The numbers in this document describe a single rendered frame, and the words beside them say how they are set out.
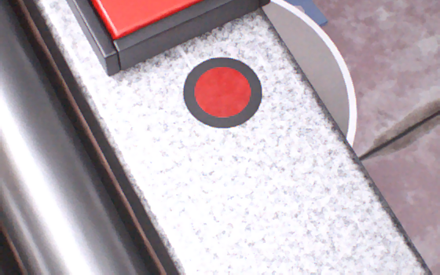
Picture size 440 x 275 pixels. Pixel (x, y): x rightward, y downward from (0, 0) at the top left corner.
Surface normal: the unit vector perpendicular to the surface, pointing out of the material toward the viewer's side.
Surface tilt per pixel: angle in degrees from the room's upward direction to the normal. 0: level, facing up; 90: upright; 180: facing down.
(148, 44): 90
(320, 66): 87
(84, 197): 31
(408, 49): 0
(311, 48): 87
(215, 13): 90
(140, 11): 0
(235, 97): 0
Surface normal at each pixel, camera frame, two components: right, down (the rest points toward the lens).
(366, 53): 0.02, -0.41
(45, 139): 0.36, -0.54
